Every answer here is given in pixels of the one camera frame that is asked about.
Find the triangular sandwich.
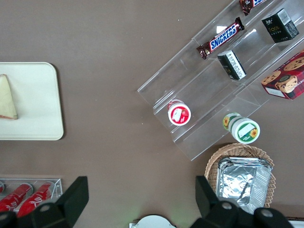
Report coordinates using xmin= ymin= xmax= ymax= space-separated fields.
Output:
xmin=0 ymin=74 xmax=19 ymax=120

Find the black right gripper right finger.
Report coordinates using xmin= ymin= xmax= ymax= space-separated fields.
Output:
xmin=194 ymin=175 xmax=295 ymax=228

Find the red cola bottle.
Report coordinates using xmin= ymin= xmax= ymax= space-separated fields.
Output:
xmin=0 ymin=182 xmax=34 ymax=212
xmin=18 ymin=181 xmax=57 ymax=218

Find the small black carton box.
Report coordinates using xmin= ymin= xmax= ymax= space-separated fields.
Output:
xmin=261 ymin=8 xmax=300 ymax=44
xmin=217 ymin=49 xmax=247 ymax=81

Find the Snickers chocolate bar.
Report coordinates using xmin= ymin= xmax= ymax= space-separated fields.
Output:
xmin=238 ymin=0 xmax=269 ymax=16
xmin=196 ymin=17 xmax=245 ymax=60

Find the green lid yogurt cup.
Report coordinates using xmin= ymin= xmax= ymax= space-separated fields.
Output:
xmin=222 ymin=112 xmax=261 ymax=144

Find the red cookie box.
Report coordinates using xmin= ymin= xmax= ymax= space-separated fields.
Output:
xmin=260 ymin=50 xmax=304 ymax=100

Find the red lid yogurt cup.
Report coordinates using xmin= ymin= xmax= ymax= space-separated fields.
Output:
xmin=167 ymin=99 xmax=192 ymax=126

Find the clear acrylic stepped shelf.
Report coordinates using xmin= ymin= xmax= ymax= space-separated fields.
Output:
xmin=137 ymin=0 xmax=304 ymax=162

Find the clear acrylic bottle rack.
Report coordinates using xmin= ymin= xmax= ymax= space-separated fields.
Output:
xmin=0 ymin=178 xmax=63 ymax=212

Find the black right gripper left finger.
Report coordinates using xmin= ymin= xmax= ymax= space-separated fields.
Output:
xmin=0 ymin=176 xmax=89 ymax=228

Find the aluminium foil container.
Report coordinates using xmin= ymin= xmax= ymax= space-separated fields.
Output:
xmin=217 ymin=156 xmax=273 ymax=216

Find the light wicker basket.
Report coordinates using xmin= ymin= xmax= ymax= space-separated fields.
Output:
xmin=204 ymin=142 xmax=276 ymax=210

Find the cream plastic tray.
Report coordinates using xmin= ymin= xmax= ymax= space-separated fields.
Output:
xmin=0 ymin=62 xmax=64 ymax=141

